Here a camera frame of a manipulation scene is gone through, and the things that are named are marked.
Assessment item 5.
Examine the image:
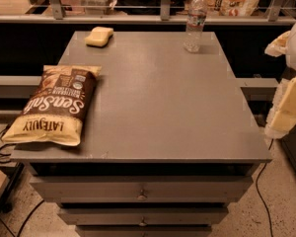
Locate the brown sea salt chip bag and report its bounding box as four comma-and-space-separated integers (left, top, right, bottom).
2, 65, 101, 146

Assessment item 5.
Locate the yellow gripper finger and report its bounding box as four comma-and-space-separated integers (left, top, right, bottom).
264, 77, 296, 139
264, 31, 290, 57

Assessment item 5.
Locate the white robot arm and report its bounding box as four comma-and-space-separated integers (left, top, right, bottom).
264, 23, 296, 139

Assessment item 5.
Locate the black bag background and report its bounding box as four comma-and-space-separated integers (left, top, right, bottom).
114, 0, 161, 15

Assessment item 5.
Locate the clear plastic water bottle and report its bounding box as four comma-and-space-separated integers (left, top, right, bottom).
184, 0, 207, 53

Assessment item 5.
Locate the yellow sponge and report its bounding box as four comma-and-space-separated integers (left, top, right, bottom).
85, 27, 113, 47

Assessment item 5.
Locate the black cable right floor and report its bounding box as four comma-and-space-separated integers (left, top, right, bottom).
255, 138, 275, 237

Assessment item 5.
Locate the metal railing frame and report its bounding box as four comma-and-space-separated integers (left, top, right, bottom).
0, 0, 296, 26

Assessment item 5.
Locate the black cable left floor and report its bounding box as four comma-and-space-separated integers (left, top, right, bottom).
0, 124, 45, 237

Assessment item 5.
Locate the grey drawer cabinet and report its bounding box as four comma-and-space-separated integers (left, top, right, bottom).
12, 32, 271, 237

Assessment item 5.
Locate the top drawer knob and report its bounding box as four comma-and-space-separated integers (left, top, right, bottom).
137, 190, 148, 201

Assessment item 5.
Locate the drawer knob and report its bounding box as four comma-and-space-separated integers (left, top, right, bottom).
138, 217, 148, 227
137, 190, 148, 201

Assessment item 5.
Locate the black cable floor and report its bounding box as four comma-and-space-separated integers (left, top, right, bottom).
255, 138, 275, 237
0, 124, 45, 237

